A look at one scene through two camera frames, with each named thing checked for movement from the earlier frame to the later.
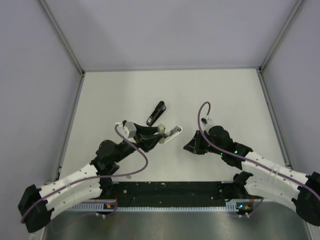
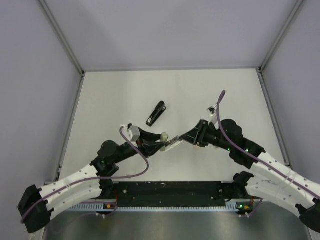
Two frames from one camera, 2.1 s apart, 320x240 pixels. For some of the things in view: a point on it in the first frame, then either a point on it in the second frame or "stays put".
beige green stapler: x=175 y=131 -> x=173 y=143
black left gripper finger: x=146 y=130 -> x=148 y=137
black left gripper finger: x=148 y=144 -> x=156 y=149
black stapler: x=160 y=109 stays put
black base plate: x=170 y=194 stays put
